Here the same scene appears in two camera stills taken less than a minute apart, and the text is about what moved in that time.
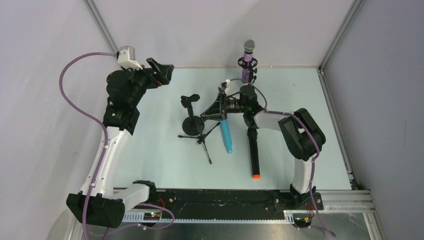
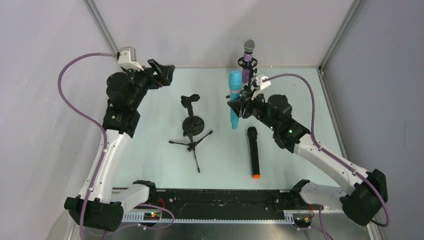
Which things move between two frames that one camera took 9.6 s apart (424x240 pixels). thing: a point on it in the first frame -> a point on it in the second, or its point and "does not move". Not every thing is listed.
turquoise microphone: x=226 y=135 -> x=235 y=85
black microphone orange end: x=253 y=138 does not move
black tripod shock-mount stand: x=250 y=65 does not move
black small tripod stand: x=201 y=139 -> x=192 y=144
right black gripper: x=222 y=105 -> x=243 y=105
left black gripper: x=154 y=74 does not move
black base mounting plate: x=234 y=203 does not move
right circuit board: x=302 y=220 does not move
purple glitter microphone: x=249 y=47 does not move
